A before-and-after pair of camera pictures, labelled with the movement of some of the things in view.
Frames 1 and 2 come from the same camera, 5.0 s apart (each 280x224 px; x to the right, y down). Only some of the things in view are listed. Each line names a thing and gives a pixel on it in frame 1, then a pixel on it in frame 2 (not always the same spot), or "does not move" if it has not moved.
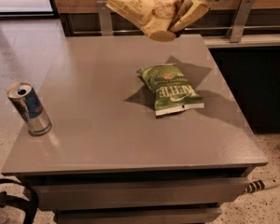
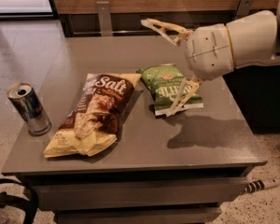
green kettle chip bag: [170, 90] does not move
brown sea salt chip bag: [151, 7] -> [93, 121]
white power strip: [261, 185] does not move
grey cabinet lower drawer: [139, 216] does not move
